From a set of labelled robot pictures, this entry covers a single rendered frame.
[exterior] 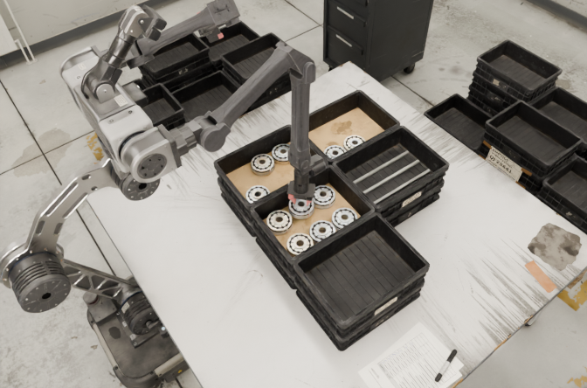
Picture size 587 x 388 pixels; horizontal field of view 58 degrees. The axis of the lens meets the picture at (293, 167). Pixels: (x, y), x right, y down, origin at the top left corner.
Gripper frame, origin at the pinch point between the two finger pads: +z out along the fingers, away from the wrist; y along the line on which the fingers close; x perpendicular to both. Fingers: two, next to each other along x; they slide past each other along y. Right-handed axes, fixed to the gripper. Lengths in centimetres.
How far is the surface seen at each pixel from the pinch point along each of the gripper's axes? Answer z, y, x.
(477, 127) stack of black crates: 60, -86, -124
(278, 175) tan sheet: 6.3, 13.8, -17.7
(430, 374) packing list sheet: 18, -56, 51
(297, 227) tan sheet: 6.2, 0.1, 7.9
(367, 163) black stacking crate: 5.7, -23.5, -31.2
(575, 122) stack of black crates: 48, -139, -125
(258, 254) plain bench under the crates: 19.5, 14.9, 15.2
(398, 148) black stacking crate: 5, -36, -43
